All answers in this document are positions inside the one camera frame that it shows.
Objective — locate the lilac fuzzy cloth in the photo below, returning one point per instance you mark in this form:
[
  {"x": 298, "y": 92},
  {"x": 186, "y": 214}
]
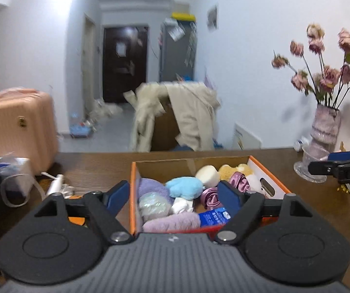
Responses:
[{"x": 176, "y": 222}]

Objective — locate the yellow box on cabinet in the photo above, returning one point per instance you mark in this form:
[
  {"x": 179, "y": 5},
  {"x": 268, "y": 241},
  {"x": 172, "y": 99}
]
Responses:
[{"x": 183, "y": 17}]

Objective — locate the red orange cardboard box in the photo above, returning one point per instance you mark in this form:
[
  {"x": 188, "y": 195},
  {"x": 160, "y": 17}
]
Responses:
[{"x": 165, "y": 170}]

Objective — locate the brown wooden chair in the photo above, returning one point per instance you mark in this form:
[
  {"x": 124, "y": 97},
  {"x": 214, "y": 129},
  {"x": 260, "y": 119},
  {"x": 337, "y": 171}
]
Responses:
[{"x": 166, "y": 130}]

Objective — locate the blue fluffy plush toy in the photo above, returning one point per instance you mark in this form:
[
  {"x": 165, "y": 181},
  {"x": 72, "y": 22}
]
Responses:
[{"x": 188, "y": 188}]

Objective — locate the pink glass vase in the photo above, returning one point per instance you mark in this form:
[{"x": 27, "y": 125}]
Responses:
[{"x": 324, "y": 130}]

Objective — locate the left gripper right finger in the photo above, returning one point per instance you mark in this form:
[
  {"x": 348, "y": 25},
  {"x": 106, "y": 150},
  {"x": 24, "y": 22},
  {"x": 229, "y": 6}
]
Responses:
[{"x": 247, "y": 210}]

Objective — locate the blue tissue packet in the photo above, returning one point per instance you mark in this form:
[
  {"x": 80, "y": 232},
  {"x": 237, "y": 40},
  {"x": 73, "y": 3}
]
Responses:
[{"x": 215, "y": 217}]

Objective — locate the beige coat on chair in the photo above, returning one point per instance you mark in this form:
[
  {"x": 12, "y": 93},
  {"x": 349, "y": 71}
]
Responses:
[{"x": 194, "y": 105}]

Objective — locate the white board against wall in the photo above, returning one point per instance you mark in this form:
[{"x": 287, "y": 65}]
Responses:
[{"x": 244, "y": 140}]

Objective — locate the yellow white plush toy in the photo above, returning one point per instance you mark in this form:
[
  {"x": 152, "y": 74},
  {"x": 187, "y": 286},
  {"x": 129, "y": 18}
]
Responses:
[{"x": 225, "y": 171}]

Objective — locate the lavender knitted cloth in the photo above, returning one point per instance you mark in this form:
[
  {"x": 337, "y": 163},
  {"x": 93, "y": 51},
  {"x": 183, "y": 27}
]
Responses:
[{"x": 147, "y": 185}]

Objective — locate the white round sponge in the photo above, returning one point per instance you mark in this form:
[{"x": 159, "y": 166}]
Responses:
[{"x": 209, "y": 176}]

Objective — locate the iridescent plastic item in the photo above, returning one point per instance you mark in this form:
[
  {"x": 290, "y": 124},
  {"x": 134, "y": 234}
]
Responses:
[{"x": 153, "y": 206}]

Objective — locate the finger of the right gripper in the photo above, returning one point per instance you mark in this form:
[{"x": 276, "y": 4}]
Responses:
[
  {"x": 328, "y": 168},
  {"x": 349, "y": 154}
]

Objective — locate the dark entrance door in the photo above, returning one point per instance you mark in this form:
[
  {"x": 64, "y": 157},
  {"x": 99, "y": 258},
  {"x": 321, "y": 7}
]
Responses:
[{"x": 124, "y": 61}]

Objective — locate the purple satin cloth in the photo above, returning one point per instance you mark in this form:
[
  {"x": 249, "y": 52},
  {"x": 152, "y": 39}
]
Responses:
[{"x": 213, "y": 197}]

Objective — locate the grey cabinet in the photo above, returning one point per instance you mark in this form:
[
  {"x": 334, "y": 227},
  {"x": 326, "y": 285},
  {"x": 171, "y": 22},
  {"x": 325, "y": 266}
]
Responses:
[{"x": 178, "y": 43}]

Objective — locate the dried pink flowers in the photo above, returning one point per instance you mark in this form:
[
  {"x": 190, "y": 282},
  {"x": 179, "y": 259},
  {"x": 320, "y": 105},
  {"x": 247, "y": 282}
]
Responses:
[{"x": 330, "y": 85}]

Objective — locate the pink suitcase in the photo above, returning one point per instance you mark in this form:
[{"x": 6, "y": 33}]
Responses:
[{"x": 28, "y": 128}]

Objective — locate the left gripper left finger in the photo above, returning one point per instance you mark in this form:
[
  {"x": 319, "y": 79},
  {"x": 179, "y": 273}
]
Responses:
[{"x": 100, "y": 210}]

